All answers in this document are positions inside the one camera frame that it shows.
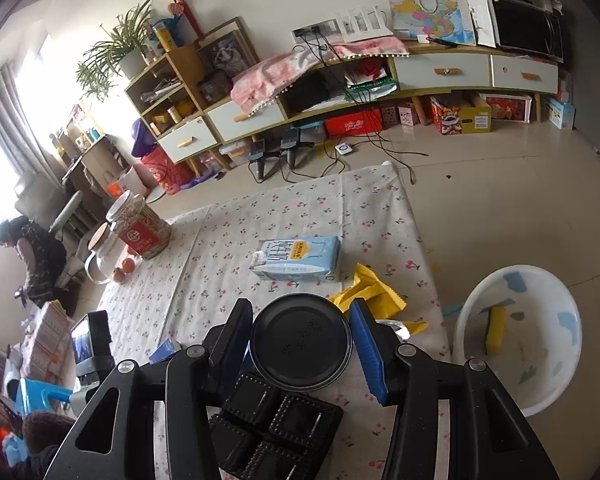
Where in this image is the yellow printed carton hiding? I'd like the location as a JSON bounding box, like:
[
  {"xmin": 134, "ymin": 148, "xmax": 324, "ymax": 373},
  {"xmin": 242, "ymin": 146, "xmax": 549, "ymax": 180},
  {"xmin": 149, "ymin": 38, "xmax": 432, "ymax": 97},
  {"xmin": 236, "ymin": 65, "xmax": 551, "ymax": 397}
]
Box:
[{"xmin": 429, "ymin": 92, "xmax": 493, "ymax": 135}]

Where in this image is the wooden shelf unit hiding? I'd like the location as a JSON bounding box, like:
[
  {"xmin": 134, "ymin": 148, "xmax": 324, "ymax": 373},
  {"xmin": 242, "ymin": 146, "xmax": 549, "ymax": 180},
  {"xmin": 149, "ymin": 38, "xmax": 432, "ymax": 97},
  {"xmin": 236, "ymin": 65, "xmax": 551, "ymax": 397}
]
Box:
[{"xmin": 124, "ymin": 50, "xmax": 221, "ymax": 165}]

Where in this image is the glass pitcher with cork lid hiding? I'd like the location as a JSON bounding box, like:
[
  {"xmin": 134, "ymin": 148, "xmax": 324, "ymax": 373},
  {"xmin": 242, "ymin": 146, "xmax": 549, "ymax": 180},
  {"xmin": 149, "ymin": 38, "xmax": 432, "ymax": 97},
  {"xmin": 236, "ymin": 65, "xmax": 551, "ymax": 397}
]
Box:
[{"xmin": 84, "ymin": 222, "xmax": 131, "ymax": 286}]

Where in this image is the yellow snack wrapper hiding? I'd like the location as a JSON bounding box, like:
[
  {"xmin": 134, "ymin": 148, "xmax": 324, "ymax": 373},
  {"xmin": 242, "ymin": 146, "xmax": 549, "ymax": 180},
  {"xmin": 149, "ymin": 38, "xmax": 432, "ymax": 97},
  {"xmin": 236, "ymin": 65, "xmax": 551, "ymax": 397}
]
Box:
[{"xmin": 327, "ymin": 264, "xmax": 430, "ymax": 337}]

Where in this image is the colourful map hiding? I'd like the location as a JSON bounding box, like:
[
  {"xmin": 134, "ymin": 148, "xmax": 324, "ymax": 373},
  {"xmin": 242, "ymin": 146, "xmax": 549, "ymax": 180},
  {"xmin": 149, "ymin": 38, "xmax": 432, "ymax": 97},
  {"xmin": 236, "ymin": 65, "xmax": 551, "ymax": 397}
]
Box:
[{"xmin": 387, "ymin": 0, "xmax": 478, "ymax": 46}]

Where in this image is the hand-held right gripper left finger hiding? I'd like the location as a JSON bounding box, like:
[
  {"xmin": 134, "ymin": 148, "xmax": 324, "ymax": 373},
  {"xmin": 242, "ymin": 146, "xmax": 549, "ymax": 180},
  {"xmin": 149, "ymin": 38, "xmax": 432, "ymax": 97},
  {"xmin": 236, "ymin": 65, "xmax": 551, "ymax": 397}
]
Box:
[{"xmin": 45, "ymin": 299, "xmax": 254, "ymax": 480}]

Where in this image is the red and white box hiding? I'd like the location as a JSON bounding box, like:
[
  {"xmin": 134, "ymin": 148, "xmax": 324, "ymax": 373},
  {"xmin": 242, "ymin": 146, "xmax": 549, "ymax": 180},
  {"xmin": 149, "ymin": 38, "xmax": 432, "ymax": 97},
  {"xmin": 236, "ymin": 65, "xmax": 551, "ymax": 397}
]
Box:
[{"xmin": 480, "ymin": 92, "xmax": 533, "ymax": 123}]

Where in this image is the black round lid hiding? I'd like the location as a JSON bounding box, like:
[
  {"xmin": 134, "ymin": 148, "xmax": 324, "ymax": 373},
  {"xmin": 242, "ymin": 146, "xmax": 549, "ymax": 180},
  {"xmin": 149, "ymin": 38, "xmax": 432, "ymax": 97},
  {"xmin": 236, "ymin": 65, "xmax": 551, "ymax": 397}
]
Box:
[{"xmin": 250, "ymin": 294, "xmax": 353, "ymax": 393}]

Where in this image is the grey chair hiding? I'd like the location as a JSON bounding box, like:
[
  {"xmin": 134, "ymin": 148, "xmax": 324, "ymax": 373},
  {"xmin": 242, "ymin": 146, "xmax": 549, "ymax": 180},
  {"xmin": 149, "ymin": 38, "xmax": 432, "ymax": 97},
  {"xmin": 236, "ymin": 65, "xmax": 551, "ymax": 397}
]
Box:
[{"xmin": 14, "ymin": 172, "xmax": 83, "ymax": 233}]

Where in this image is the black microwave oven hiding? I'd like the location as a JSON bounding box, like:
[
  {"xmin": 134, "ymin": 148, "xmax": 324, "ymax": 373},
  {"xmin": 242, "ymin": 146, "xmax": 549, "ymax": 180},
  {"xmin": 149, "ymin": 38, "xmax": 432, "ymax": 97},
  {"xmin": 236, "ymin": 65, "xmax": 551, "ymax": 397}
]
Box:
[{"xmin": 490, "ymin": 0, "xmax": 566, "ymax": 63}]

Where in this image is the glass jar with red label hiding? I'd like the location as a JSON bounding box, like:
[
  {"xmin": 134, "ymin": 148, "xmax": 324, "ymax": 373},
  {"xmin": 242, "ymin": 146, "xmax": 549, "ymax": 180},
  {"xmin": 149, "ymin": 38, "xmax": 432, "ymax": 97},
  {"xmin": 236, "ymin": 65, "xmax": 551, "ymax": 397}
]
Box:
[{"xmin": 105, "ymin": 191, "xmax": 173, "ymax": 261}]

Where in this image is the white bucket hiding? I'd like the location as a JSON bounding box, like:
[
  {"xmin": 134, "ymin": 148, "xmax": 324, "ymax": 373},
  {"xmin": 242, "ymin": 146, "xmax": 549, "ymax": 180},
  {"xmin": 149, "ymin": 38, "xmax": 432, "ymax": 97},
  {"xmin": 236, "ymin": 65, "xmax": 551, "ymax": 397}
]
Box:
[{"xmin": 111, "ymin": 165, "xmax": 148, "ymax": 201}]

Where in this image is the small blue box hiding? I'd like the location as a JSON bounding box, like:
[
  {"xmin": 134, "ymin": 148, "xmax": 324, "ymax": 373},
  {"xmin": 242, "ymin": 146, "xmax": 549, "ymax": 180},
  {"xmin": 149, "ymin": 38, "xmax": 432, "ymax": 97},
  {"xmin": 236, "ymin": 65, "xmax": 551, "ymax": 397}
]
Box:
[{"xmin": 149, "ymin": 338, "xmax": 181, "ymax": 365}]

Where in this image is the blue plastic item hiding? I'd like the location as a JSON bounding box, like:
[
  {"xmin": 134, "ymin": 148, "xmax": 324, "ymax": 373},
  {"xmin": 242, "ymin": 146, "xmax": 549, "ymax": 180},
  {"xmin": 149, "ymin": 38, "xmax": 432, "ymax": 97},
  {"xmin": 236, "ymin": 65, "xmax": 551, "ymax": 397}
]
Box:
[{"xmin": 16, "ymin": 377, "xmax": 73, "ymax": 417}]

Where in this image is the purple plastic item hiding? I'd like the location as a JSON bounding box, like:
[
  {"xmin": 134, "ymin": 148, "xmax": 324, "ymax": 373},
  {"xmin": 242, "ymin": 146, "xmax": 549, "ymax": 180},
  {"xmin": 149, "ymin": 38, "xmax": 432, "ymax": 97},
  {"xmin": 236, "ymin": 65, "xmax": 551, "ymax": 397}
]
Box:
[{"xmin": 130, "ymin": 119, "xmax": 161, "ymax": 158}]

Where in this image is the yellow tube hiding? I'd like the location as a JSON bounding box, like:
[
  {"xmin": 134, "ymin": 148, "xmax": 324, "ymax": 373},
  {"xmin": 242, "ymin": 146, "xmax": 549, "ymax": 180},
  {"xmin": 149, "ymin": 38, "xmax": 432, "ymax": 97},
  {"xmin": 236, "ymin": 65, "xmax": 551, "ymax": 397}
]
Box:
[{"xmin": 152, "ymin": 22, "xmax": 181, "ymax": 53}]

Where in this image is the pink cloth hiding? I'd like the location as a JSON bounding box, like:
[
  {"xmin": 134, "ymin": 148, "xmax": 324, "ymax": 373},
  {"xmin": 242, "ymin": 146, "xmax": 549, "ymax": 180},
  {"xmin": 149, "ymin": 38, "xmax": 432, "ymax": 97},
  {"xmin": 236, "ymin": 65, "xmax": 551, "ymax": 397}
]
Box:
[{"xmin": 230, "ymin": 37, "xmax": 411, "ymax": 111}]

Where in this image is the red cardboard box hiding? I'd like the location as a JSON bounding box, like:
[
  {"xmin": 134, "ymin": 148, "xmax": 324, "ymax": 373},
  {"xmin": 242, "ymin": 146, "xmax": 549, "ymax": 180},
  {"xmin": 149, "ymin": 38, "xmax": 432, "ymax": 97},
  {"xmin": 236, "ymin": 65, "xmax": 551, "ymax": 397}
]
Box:
[{"xmin": 324, "ymin": 107, "xmax": 385, "ymax": 138}]

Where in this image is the red bag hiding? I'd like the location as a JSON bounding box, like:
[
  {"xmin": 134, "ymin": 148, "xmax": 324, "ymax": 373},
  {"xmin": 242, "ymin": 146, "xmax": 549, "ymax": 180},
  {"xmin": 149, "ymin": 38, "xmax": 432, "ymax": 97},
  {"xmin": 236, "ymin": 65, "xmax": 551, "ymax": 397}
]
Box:
[{"xmin": 140, "ymin": 147, "xmax": 196, "ymax": 196}]

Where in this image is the white plastic basin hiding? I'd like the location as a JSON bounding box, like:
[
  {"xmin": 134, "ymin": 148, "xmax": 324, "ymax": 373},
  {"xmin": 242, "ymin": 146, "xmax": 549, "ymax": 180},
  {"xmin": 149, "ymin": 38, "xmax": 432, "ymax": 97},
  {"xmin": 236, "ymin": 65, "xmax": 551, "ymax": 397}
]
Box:
[{"xmin": 452, "ymin": 265, "xmax": 583, "ymax": 418}]

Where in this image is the light blue milk carton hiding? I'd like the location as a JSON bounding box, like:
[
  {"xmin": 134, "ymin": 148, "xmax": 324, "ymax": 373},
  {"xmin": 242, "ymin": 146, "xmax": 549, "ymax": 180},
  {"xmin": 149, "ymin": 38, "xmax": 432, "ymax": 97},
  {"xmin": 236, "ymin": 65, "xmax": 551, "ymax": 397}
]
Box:
[{"xmin": 250, "ymin": 236, "xmax": 342, "ymax": 283}]

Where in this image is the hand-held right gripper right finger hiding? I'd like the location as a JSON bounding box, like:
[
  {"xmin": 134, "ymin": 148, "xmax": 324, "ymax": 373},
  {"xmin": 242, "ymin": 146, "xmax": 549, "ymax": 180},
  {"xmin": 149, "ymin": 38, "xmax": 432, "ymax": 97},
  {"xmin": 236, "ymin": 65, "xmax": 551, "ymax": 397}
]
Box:
[{"xmin": 349, "ymin": 298, "xmax": 561, "ymax": 480}]

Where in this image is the cherry print tablecloth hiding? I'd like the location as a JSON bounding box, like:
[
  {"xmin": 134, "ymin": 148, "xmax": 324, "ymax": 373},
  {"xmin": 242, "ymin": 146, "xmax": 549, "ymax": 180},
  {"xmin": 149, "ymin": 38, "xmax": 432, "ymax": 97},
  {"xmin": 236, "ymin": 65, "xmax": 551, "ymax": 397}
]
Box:
[{"xmin": 96, "ymin": 160, "xmax": 453, "ymax": 480}]

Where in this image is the potted green plant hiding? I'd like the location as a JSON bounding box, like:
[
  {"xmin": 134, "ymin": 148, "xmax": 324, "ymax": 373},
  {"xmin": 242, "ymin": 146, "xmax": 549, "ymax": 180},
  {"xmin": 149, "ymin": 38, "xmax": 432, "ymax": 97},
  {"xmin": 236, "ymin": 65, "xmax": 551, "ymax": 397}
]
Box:
[{"xmin": 75, "ymin": 0, "xmax": 156, "ymax": 101}]

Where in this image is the black cable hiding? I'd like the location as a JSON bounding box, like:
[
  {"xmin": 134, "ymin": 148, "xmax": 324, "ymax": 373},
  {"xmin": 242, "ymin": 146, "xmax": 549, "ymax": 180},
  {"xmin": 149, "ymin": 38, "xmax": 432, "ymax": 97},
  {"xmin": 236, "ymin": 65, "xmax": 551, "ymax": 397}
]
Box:
[{"xmin": 280, "ymin": 35, "xmax": 431, "ymax": 186}]

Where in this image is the long white wooden cabinet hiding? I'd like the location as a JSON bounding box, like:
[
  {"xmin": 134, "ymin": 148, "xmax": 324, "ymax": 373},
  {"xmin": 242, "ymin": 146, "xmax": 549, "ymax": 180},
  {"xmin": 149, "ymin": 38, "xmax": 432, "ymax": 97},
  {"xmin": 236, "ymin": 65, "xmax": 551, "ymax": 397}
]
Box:
[{"xmin": 202, "ymin": 42, "xmax": 561, "ymax": 143}]

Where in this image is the grey curtain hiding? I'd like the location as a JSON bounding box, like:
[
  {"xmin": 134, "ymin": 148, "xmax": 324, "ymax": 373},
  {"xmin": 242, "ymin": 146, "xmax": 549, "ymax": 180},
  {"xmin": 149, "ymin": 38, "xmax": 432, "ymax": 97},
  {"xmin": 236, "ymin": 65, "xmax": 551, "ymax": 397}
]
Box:
[{"xmin": 0, "ymin": 67, "xmax": 63, "ymax": 186}]

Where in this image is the spare gripper on floor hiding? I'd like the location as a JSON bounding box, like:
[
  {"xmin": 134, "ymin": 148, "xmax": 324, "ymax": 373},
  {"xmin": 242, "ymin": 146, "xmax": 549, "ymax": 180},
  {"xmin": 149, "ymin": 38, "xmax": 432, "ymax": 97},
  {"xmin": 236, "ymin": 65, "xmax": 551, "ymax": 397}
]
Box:
[
  {"xmin": 280, "ymin": 127, "xmax": 315, "ymax": 168},
  {"xmin": 249, "ymin": 138, "xmax": 281, "ymax": 181}
]

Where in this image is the yellow sponge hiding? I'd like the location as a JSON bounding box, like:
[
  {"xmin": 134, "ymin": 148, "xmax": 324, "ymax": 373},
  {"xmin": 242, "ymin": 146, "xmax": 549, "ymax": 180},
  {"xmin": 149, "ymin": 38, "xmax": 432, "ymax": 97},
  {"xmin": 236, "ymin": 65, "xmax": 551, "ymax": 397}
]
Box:
[{"xmin": 485, "ymin": 305, "xmax": 507, "ymax": 356}]

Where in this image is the black plastic tray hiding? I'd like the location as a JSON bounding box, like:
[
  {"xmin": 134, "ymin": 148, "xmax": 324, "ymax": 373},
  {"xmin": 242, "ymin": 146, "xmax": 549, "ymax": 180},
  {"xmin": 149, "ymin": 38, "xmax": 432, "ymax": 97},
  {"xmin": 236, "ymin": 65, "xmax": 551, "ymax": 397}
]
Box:
[{"xmin": 210, "ymin": 372, "xmax": 344, "ymax": 480}]

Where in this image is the blue and white box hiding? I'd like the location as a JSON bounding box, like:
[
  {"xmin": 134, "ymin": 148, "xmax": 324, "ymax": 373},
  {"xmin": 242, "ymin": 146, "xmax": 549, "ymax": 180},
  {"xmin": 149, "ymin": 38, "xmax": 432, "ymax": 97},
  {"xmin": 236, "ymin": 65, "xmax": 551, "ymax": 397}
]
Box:
[{"xmin": 542, "ymin": 95, "xmax": 576, "ymax": 130}]

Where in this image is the framed picture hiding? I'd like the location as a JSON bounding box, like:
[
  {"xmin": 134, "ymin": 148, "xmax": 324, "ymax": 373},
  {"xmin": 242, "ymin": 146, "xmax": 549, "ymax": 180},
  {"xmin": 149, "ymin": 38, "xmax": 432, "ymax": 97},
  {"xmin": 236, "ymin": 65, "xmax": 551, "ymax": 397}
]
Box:
[{"xmin": 197, "ymin": 17, "xmax": 261, "ymax": 78}]

